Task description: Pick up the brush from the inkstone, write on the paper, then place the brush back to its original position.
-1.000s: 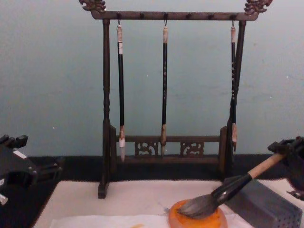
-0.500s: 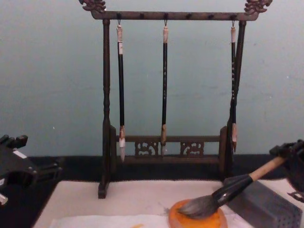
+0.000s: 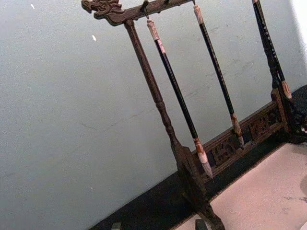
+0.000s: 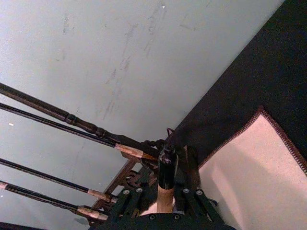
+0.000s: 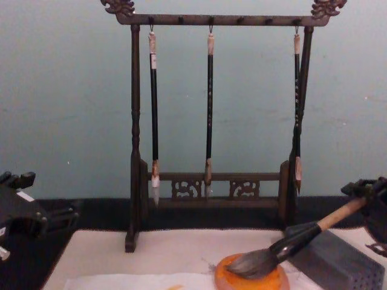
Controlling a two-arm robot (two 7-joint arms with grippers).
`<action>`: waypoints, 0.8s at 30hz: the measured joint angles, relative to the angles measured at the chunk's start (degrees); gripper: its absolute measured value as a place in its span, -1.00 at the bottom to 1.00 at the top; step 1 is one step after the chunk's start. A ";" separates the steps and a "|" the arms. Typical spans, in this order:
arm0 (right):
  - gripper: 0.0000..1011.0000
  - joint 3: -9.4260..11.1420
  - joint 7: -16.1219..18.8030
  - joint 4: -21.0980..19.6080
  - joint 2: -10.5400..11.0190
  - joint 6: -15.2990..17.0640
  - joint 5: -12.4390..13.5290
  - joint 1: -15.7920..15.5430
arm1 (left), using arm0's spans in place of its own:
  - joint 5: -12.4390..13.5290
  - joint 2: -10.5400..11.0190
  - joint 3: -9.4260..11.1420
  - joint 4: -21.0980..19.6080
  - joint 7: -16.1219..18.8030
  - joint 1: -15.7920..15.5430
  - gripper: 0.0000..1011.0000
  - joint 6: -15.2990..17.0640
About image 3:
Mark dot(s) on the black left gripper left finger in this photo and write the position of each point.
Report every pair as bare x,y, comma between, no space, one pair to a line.
117,226

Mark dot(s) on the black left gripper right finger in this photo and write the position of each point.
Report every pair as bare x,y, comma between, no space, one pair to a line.
202,225

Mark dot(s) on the black table cloth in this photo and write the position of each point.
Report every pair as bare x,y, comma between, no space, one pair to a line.
153,203

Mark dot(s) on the pale felt writing mat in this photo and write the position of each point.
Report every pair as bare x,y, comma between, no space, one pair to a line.
259,196

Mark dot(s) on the black brush with pale ends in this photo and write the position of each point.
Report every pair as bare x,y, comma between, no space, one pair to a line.
176,88

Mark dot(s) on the black brush with brown tip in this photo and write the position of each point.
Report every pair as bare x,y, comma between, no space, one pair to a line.
217,64

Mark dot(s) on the dark carved wooden brush rack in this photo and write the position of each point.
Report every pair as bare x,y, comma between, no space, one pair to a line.
144,64

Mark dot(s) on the black brush with dotted shaft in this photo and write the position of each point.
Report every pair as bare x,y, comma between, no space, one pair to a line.
265,36

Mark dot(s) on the plain pale wall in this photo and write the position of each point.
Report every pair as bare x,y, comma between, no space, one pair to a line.
67,107

